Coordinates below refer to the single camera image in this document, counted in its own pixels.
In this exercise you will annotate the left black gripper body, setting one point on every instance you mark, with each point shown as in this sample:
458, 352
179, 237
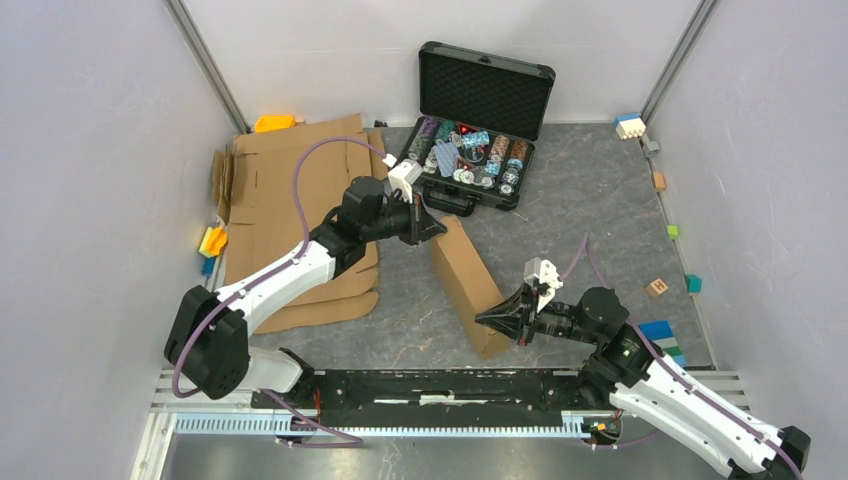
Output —
397, 219

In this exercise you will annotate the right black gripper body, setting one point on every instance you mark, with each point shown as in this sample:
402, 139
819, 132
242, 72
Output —
554, 319

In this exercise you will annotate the brown cardboard box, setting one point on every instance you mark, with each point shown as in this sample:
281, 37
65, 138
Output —
469, 286

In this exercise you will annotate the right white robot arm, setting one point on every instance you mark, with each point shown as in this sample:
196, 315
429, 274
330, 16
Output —
629, 372

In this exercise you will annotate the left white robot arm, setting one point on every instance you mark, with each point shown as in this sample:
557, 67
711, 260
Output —
208, 345

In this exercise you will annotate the wooden letter cube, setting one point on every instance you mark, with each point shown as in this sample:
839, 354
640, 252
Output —
656, 288

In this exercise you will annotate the blue white green block stack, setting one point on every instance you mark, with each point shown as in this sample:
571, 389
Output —
661, 334

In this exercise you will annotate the black poker chip case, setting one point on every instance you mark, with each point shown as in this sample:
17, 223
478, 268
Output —
480, 117

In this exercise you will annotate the small teal block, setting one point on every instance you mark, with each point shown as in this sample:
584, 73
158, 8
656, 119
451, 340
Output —
693, 283

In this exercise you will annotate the flat cardboard sheet stack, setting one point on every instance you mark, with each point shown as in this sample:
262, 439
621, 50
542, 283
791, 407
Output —
267, 184

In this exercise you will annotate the yellow plastic toy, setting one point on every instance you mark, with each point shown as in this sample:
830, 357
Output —
270, 123

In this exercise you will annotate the small orange wooden block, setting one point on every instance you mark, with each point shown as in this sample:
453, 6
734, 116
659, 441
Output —
659, 182

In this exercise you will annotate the yellow orange toy block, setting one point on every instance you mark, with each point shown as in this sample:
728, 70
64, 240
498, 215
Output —
213, 242

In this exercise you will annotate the small grey block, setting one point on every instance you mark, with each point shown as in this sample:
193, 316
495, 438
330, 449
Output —
650, 148

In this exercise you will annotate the small blue block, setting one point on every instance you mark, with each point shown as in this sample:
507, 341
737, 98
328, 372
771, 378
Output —
208, 266

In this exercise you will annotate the blue white toy block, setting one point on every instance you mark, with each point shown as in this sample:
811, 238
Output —
628, 126

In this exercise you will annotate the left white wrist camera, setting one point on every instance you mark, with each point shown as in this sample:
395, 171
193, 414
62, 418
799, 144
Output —
402, 175

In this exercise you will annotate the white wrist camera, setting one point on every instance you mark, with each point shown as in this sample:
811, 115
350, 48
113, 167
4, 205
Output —
542, 277
402, 175

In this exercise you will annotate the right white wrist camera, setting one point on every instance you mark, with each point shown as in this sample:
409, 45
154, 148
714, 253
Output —
542, 277

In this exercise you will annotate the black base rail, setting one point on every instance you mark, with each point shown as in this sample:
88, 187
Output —
443, 398

